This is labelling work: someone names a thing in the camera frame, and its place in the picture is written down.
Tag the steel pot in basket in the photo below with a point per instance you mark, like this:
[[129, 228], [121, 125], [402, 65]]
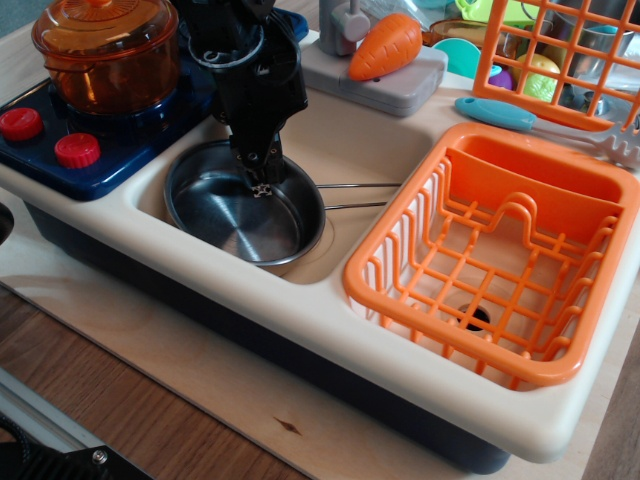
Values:
[[595, 44]]

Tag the lime green toy cup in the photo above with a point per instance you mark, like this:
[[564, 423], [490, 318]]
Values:
[[480, 10]]

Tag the red stove knob left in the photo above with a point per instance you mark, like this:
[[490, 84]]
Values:
[[21, 124]]

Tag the teal handled pasta spoon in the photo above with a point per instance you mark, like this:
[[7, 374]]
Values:
[[619, 145]]

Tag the red stove knob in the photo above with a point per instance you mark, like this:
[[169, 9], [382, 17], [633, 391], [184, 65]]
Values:
[[21, 124], [77, 150]]

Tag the yellow green toy vegetable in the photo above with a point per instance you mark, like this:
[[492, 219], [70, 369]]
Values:
[[537, 85]]

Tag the teal plastic bowl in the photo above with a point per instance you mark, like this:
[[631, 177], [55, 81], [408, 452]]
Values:
[[463, 56]]

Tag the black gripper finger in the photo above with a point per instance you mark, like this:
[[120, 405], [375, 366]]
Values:
[[274, 170], [252, 168]]

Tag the orange plastic drying rack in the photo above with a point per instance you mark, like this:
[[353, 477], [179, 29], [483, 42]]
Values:
[[497, 254]]

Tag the orange transparent pot with lid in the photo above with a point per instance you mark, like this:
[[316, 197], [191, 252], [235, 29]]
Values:
[[110, 57]]

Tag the blue toy stove top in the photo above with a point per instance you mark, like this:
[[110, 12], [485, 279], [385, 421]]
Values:
[[127, 141]]

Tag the red stove knob right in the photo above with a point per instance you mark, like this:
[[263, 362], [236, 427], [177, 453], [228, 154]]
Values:
[[77, 150]]

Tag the grey toy faucet base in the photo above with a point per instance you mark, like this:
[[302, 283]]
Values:
[[325, 62]]

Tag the black bracket with screw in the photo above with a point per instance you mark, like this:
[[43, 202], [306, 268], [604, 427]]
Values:
[[92, 463]]

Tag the stainless steel pan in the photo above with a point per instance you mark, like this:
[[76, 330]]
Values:
[[209, 197]]

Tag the orange toy carrot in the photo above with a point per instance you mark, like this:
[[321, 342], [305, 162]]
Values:
[[392, 44]]

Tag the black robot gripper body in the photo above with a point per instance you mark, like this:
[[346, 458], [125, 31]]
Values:
[[254, 57]]

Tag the cream toy sink unit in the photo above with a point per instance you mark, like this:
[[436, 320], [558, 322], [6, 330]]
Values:
[[340, 141]]

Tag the purple toy piece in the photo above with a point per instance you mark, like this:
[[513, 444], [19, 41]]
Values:
[[501, 77]]

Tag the orange plastic grid basket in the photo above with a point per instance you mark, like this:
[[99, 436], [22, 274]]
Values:
[[507, 46]]

